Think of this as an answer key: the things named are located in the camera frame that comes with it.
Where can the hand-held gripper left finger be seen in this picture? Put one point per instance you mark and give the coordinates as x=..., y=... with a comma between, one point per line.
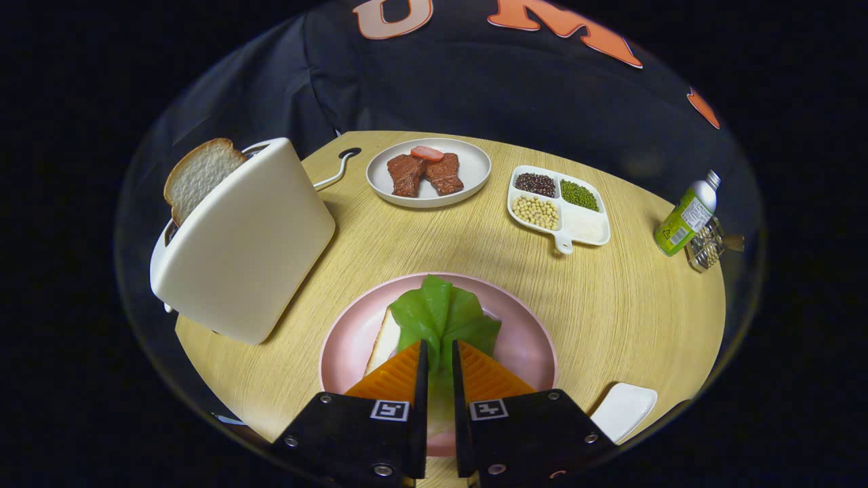
x=421, y=407

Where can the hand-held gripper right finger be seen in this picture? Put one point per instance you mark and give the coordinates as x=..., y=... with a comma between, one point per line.
x=460, y=420

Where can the green lettuce leaf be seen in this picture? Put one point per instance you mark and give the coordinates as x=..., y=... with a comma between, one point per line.
x=441, y=312

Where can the toasted bread slice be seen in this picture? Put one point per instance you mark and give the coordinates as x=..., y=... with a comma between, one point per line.
x=200, y=176

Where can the white bread slice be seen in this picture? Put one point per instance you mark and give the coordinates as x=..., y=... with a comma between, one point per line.
x=385, y=342

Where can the round pink plate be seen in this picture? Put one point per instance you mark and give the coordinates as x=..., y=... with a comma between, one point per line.
x=352, y=339

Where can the small white dish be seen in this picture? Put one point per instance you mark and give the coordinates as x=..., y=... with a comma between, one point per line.
x=624, y=410

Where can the pile of soybeans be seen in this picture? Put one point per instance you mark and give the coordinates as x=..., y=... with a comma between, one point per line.
x=536, y=211

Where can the brown meat piece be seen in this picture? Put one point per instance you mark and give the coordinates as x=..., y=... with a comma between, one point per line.
x=445, y=175
x=405, y=175

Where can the white divided dish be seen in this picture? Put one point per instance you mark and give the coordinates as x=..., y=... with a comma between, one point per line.
x=586, y=224

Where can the white toaster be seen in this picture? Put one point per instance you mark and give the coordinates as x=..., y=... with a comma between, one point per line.
x=244, y=251

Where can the round white plate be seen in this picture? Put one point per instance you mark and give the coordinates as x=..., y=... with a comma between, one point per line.
x=475, y=169

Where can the pile of dark beans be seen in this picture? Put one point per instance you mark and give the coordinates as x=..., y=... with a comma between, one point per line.
x=536, y=184

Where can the pink sausage slice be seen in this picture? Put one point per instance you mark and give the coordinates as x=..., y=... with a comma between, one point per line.
x=427, y=153

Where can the pile of green beans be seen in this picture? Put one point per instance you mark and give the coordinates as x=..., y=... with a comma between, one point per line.
x=578, y=194

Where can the green label metal bottle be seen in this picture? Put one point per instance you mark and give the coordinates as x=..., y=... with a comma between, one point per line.
x=681, y=224

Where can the black backdrop cloth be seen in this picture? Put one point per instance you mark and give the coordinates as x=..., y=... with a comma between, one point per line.
x=475, y=88

